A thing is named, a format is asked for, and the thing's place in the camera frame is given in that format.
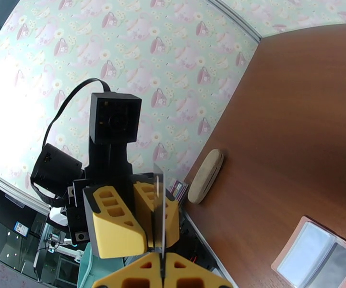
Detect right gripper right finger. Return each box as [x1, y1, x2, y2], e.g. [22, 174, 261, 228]
[164, 252, 233, 288]

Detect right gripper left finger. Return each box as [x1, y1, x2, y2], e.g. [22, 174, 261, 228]
[92, 252, 163, 288]

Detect dark grey plastic card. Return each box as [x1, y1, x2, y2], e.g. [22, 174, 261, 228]
[303, 242, 346, 288]
[152, 163, 168, 280]

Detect pink card holder wallet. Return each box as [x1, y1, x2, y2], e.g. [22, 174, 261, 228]
[271, 216, 346, 288]

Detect clear case of coloured pencils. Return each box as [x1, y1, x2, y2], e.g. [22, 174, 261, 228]
[169, 179, 189, 204]

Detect beige glasses case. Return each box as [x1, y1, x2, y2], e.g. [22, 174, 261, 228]
[187, 148, 225, 204]

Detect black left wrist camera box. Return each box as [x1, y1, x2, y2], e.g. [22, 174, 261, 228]
[88, 92, 142, 145]

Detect black left wrist camera cable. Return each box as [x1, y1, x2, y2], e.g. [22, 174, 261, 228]
[45, 77, 111, 147]

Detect aluminium frame profile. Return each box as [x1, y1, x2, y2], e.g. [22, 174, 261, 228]
[204, 0, 262, 43]
[0, 164, 52, 214]

